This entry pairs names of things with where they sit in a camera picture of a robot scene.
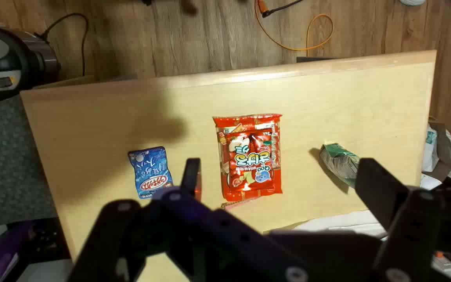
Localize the blue sachet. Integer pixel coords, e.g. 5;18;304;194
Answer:
127;145;176;200

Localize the thin black power cable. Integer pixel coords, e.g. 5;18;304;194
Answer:
39;12;91;76

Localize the red sachet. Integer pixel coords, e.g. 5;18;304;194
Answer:
212;112;285;203

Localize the white bottle at right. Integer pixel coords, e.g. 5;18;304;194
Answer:
422;123;451;177

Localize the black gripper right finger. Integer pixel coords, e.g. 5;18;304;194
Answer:
354;156;448;282

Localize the green sachet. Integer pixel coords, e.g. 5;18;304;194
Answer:
318;140;364;187

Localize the black grey round appliance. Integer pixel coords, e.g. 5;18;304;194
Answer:
0;20;63;100

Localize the grey speckled mat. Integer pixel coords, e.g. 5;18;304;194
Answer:
0;95;60;231

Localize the orange cable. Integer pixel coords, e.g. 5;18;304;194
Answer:
254;0;337;53

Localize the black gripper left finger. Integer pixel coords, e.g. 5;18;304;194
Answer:
68;156;310;282

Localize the white paper sheet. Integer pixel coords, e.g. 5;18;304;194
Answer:
267;209;389;239

